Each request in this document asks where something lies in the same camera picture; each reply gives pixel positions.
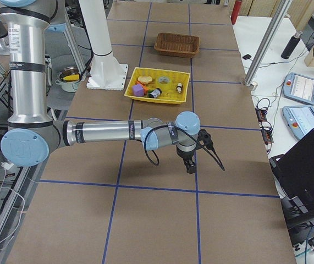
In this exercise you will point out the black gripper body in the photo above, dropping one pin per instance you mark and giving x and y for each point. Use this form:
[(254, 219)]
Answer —
[(185, 156)]

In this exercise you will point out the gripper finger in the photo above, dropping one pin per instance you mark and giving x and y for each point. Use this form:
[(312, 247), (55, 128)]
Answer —
[(188, 165), (192, 166)]

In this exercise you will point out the yellow tape roll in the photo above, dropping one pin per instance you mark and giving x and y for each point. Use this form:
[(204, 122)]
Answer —
[(163, 81)]

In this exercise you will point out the yellow plastic basket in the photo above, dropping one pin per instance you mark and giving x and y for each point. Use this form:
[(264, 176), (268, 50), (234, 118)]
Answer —
[(169, 93)]

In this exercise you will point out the brown wicker basket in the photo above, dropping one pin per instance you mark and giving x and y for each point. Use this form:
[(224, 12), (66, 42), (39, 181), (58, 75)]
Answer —
[(177, 45)]

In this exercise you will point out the panda figurine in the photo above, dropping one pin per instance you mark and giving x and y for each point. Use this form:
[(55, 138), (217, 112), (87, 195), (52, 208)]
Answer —
[(179, 88)]

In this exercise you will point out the toy carrot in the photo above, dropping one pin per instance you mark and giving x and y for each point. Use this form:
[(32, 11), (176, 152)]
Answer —
[(143, 86)]

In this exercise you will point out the purple cube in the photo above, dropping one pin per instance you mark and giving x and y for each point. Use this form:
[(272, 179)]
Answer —
[(138, 90)]

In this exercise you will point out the orange black electronics board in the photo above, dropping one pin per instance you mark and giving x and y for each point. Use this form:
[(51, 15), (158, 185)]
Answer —
[(265, 125)]

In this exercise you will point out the toy bread piece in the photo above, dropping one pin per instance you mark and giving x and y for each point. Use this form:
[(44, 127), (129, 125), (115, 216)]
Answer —
[(145, 79)]

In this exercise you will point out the black laptop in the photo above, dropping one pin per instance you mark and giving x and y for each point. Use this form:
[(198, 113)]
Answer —
[(295, 173)]

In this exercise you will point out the white pillar with base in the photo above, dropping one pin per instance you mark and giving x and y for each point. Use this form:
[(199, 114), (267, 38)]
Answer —
[(106, 72)]

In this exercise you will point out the small black device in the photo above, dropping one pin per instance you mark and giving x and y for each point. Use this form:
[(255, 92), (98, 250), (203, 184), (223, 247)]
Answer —
[(246, 57)]

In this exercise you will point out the near teach pendant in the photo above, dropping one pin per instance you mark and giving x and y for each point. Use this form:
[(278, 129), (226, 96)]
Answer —
[(300, 119)]

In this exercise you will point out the teach pendant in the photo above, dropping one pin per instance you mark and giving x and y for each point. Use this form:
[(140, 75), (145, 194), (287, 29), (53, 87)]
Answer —
[(300, 119), (299, 88)]

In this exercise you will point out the far teach pendant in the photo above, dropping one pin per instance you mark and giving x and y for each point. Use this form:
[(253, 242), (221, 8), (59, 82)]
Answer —
[(299, 88)]

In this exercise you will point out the white pot with corn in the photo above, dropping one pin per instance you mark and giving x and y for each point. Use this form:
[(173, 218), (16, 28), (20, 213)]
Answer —
[(68, 79)]

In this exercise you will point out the black water bottle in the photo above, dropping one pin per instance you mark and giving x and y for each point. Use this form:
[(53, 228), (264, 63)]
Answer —
[(291, 45)]

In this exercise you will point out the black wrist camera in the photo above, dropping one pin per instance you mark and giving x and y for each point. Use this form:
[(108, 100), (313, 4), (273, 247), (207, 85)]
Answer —
[(204, 138)]

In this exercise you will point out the aluminium frame post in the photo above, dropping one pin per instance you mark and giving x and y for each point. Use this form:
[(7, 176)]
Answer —
[(265, 43)]

